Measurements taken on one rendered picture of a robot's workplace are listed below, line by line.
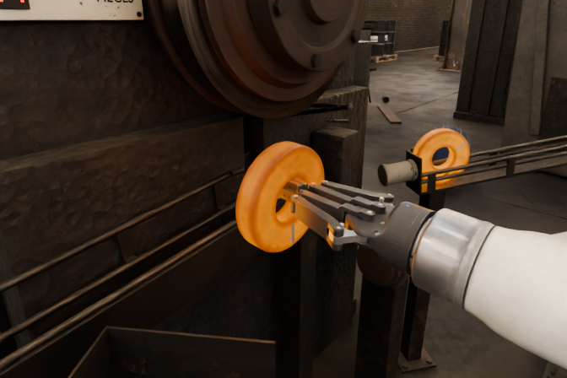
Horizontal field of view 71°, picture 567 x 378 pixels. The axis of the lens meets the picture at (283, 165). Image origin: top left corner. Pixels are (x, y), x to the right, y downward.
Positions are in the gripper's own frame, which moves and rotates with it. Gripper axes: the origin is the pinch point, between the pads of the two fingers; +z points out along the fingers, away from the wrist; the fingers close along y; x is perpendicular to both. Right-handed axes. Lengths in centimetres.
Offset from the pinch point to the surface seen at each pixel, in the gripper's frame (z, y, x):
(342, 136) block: 16.9, 40.2, -5.6
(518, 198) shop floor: 4, 231, -85
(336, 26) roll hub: 10.6, 24.7, 20.0
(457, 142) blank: -1, 70, -9
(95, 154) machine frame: 26.9, -13.8, 0.7
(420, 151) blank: 6, 62, -12
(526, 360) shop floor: -30, 91, -83
